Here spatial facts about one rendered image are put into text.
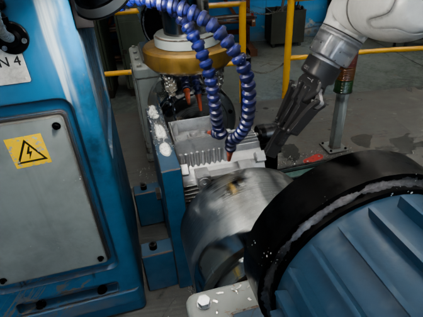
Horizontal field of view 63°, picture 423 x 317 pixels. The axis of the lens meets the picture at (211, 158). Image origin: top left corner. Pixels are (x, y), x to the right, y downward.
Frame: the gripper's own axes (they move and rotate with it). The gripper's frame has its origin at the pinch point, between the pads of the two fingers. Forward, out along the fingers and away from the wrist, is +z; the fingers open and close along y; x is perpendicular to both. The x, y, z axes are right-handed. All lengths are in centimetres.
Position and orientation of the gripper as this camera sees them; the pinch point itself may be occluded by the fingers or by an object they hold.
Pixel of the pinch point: (276, 142)
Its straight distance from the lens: 81.0
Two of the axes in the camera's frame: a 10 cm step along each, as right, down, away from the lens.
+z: -4.3, 8.2, 3.8
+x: 8.6, 2.6, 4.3
